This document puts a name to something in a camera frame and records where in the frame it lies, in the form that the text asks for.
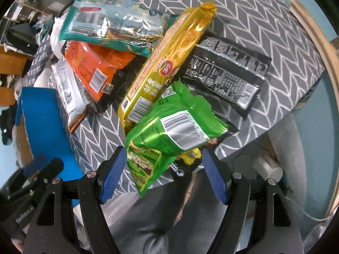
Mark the white silver snack packet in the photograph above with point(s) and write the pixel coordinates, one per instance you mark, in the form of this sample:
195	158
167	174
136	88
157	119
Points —
66	92

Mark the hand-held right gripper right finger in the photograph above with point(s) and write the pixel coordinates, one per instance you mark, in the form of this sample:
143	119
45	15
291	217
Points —
214	177

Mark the long gold snack packet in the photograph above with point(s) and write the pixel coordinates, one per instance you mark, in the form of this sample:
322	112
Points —
164	58

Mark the black yellow snack packet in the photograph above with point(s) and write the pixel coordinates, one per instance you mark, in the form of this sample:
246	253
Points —
185	161

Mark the pile of dark clothes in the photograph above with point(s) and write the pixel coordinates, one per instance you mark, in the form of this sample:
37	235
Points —
20	37

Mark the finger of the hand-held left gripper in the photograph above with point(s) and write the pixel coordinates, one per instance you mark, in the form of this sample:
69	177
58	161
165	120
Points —
54	166
34	162

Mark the white cylinder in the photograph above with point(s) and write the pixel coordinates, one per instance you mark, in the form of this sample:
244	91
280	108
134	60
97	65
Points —
268	168

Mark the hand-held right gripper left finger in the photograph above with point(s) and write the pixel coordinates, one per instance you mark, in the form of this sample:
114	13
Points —
114	174

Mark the orange snack packet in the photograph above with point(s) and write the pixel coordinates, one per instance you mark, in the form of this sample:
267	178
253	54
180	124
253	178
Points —
87	63

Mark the teal snack packet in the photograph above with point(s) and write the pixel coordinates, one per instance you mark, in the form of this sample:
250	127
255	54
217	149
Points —
111	21

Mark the wooden frame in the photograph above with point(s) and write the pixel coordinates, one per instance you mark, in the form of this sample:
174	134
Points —
317	39

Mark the blue cardboard box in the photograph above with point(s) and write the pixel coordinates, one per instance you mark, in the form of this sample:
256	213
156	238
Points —
42	116

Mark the green snack packet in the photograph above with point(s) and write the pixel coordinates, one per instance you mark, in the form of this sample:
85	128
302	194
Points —
164	137

